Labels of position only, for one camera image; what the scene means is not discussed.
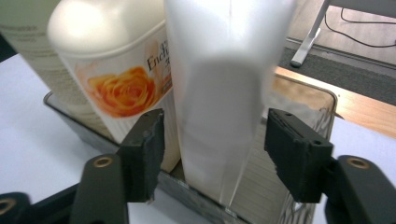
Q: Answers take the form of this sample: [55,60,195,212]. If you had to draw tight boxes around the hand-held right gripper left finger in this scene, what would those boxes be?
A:
[116,107,165,203]

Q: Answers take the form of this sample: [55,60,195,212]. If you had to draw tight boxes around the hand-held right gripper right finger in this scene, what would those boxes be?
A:
[263,107,334,203]

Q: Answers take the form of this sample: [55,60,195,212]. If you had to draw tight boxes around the clear rectangular tray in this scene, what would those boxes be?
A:
[43,73,339,224]

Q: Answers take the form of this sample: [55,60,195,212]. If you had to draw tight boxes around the white bottle with blue pump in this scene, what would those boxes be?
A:
[163,0,297,209]

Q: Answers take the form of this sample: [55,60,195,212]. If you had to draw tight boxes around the cream bottle with beige pump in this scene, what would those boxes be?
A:
[47,0,182,174]

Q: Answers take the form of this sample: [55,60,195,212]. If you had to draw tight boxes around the green bottle with white pump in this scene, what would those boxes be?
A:
[0,0,114,141]

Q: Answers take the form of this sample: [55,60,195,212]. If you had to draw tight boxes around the white metal stand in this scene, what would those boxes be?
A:
[290,0,396,69]

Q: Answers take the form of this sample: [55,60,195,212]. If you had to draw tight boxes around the black floor cables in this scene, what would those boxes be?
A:
[323,7,396,49]

